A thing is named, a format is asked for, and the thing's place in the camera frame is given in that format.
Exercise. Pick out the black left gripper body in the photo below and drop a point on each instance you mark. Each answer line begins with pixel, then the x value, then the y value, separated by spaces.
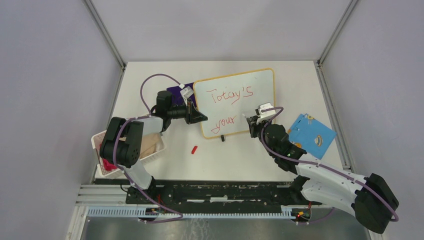
pixel 187 118

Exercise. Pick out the grey aluminium frame post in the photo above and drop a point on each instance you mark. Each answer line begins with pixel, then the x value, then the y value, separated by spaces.
pixel 338 29

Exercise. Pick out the white slotted cable duct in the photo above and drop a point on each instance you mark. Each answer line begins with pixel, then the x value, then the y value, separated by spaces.
pixel 145 212

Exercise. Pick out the red cloth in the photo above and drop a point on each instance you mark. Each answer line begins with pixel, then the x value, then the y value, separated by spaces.
pixel 107 165

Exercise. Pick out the purple cloth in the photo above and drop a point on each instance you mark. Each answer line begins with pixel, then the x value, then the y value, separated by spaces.
pixel 177 98

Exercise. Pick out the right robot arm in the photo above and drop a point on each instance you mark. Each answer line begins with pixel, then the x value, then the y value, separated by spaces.
pixel 367 198

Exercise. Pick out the yellow framed whiteboard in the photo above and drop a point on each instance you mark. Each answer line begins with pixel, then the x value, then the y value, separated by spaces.
pixel 224 99

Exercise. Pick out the beige cloth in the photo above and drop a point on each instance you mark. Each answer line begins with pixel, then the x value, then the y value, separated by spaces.
pixel 151 144

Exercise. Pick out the red marker cap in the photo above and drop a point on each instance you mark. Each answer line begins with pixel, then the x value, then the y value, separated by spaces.
pixel 194 149

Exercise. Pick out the left aluminium frame post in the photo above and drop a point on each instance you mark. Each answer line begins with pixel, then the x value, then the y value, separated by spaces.
pixel 105 33

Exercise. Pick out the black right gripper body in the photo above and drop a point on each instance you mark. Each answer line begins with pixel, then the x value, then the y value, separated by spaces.
pixel 256 129

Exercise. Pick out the white plastic basket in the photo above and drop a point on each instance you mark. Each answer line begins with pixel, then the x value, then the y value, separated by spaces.
pixel 96 141

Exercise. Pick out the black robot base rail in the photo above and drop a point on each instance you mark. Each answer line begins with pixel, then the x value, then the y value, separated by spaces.
pixel 220 197

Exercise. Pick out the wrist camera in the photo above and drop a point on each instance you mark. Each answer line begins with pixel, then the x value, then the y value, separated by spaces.
pixel 186 92
pixel 267 112

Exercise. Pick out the blue cartoon print cloth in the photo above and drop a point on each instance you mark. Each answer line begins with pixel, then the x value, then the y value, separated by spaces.
pixel 311 135

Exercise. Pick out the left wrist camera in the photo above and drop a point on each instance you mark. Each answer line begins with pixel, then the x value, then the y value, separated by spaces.
pixel 186 92

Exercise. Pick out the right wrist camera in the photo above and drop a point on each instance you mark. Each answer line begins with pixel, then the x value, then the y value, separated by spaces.
pixel 267 112

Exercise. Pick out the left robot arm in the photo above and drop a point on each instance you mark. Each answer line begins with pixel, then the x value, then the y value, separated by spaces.
pixel 122 142

